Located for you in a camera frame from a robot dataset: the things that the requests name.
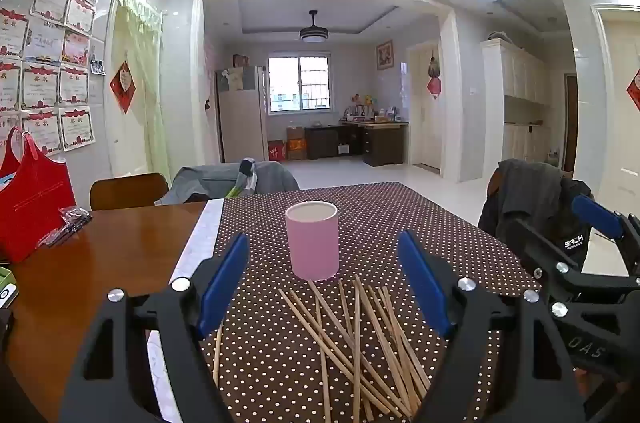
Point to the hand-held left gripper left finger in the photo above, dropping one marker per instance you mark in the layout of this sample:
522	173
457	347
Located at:
225	283

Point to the pink cylindrical cup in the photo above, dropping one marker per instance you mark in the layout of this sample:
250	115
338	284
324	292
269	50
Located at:
312	248

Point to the pile of wooden chopsticks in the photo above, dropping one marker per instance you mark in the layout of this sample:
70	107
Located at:
356	353

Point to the clear plastic packet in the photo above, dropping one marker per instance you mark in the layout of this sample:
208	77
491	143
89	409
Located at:
72	218

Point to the green box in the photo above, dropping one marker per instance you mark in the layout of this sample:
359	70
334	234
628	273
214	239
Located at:
6	275

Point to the group of small desk items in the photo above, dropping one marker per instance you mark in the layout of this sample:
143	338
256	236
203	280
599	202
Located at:
365	110

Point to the white tall cabinet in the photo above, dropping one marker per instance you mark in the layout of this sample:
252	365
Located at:
520	73

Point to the red diamond wall decoration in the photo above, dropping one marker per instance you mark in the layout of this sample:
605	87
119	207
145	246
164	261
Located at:
634	89
122	84

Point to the dark wooden desk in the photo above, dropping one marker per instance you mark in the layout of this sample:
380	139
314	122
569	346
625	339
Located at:
382	148

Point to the black round ceiling lamp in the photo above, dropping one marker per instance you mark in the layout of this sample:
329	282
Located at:
313	35

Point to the brown wooden chair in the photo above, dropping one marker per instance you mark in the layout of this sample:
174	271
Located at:
127	190
493	185

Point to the grey bundle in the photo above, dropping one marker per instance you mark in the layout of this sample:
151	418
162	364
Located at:
500	36

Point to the dark grey jacket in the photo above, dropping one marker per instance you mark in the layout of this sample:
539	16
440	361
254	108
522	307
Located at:
530	198

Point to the small framed picture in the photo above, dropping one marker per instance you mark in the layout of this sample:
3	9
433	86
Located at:
384	55

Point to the group of award certificates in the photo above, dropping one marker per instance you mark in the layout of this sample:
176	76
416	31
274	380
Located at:
75	83

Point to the orange cardboard box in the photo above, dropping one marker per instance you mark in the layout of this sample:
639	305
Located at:
296	149

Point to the brown polka dot tablecloth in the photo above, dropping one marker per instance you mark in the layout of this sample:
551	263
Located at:
280	353

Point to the red cardboard box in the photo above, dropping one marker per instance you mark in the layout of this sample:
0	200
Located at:
276	150

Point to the brown door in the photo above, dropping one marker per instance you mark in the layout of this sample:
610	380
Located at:
570	118

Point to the red gift bag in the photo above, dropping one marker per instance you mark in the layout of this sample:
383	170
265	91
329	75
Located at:
35	213

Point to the pale green curtain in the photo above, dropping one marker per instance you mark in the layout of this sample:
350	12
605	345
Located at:
145	103

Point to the window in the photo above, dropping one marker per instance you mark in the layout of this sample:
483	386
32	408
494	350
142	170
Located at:
285	83

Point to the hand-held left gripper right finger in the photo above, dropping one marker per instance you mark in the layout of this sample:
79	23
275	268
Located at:
425	283

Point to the white door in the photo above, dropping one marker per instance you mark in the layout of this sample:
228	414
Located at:
425	133
617	128

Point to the small white device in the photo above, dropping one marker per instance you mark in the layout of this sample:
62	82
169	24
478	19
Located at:
7	294

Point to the beige refrigerator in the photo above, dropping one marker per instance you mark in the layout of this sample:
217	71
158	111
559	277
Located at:
242	123

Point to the red hanging door ornament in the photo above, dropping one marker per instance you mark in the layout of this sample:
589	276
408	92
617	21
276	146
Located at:
434	85

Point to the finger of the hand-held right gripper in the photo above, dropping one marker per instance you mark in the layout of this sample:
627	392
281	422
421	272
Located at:
597	215
545	253

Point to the brown cardboard box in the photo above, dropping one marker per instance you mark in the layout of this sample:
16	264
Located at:
295	133

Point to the small wall photo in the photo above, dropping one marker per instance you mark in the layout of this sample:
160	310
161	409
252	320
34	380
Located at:
98	66

